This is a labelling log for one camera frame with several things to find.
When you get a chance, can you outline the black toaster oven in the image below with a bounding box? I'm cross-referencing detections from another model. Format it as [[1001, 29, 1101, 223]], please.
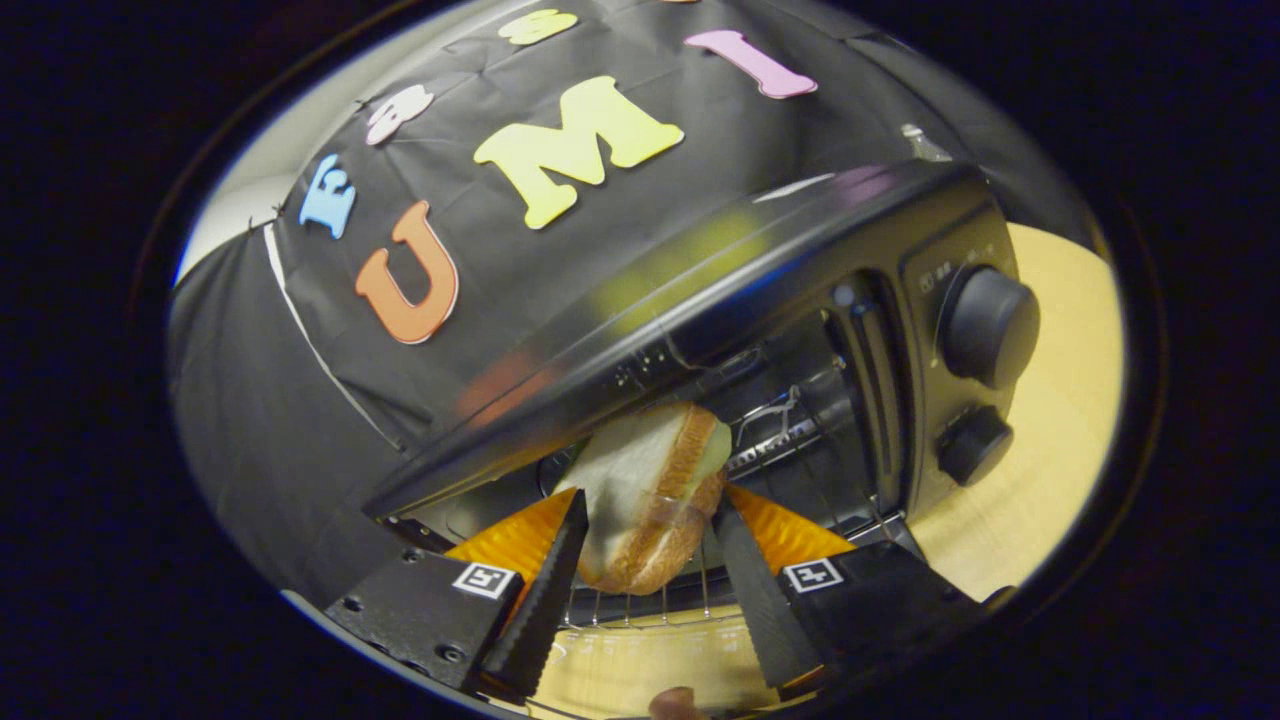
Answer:
[[362, 160, 1041, 641]]

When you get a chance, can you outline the toasted bread sandwich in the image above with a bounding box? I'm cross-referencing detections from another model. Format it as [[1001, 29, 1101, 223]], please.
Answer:
[[552, 402, 733, 597]]

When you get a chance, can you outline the green label bottle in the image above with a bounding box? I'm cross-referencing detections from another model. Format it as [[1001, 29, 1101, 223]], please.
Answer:
[[900, 122, 951, 163]]

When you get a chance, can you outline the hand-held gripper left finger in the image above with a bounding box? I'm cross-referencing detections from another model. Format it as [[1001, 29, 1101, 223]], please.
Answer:
[[325, 487, 591, 701]]

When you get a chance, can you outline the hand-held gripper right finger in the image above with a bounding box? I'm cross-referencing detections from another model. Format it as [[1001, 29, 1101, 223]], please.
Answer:
[[712, 485, 1001, 701]]

